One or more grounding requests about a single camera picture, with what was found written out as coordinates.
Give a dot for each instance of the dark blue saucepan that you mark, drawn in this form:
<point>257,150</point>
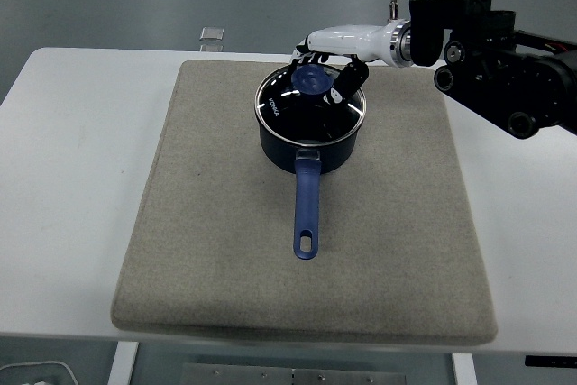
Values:
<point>308,204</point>

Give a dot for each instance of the glass lid with blue knob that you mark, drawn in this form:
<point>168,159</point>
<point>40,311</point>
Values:
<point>288,119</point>

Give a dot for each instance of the white table leg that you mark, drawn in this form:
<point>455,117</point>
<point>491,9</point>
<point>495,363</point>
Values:
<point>464,369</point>
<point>122,364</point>

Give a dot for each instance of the black flat bar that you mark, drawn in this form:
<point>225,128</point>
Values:
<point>550,360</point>

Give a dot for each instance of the grey metal plate with screws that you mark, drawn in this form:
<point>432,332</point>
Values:
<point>252,376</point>

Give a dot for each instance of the beige fabric mat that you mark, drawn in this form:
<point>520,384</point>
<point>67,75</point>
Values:
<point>203,222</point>

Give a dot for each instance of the silver floor socket plate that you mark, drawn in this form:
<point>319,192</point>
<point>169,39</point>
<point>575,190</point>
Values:
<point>212,33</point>
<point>211,47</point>

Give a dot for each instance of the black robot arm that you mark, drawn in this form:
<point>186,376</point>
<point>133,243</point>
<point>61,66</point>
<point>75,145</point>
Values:
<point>496,74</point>

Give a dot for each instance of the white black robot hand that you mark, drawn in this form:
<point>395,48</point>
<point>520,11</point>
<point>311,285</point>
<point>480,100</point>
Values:
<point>351,40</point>

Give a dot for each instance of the white rounded tray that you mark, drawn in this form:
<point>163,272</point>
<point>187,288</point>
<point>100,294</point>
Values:
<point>49,371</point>

